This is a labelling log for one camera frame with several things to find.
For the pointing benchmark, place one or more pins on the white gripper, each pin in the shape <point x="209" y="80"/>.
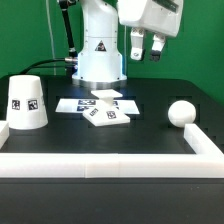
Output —
<point x="157" y="16"/>

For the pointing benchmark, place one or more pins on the white lamp bulb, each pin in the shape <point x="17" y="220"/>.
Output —
<point x="181" y="113"/>

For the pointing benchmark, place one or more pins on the white lamp base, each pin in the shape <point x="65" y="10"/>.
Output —
<point x="104" y="112"/>

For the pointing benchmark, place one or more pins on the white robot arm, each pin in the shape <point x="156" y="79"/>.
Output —
<point x="100" y="65"/>

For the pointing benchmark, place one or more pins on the white lamp shade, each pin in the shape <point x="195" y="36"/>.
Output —
<point x="26" y="108"/>

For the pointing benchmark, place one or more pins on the white marker sheet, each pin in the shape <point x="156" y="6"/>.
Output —
<point x="79" y="105"/>

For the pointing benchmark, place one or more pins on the white fence wall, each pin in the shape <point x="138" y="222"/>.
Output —
<point x="207" y="161"/>

